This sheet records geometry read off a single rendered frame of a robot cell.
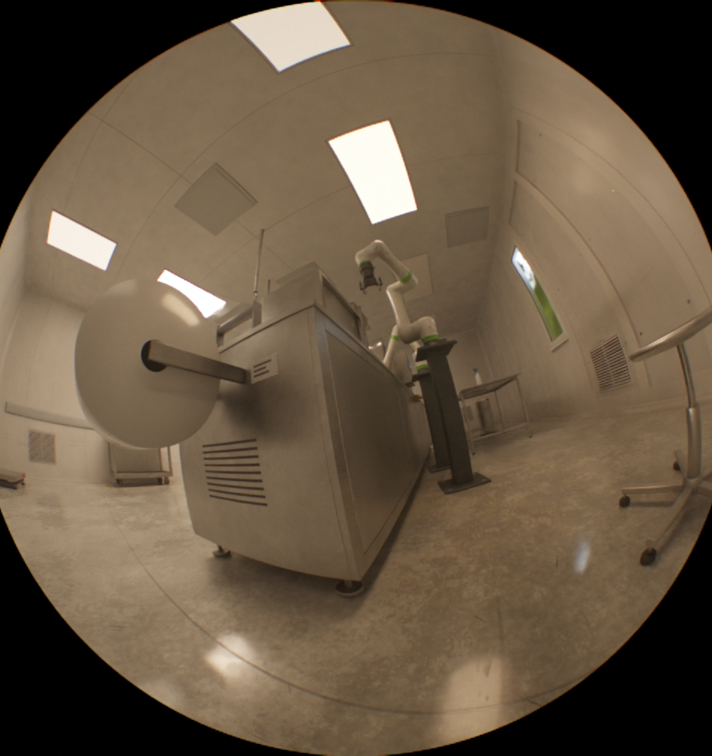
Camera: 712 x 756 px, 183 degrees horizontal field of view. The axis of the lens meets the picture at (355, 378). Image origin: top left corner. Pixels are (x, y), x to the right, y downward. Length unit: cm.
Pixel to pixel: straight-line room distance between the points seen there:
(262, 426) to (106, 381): 39
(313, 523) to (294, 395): 30
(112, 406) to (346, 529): 54
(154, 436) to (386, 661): 62
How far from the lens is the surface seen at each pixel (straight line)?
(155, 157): 263
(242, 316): 86
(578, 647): 53
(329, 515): 52
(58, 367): 449
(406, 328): 163
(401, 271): 169
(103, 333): 55
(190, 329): 64
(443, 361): 150
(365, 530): 60
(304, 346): 54
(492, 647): 53
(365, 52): 233
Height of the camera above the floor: 44
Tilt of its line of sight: 15 degrees up
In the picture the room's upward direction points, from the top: 10 degrees counter-clockwise
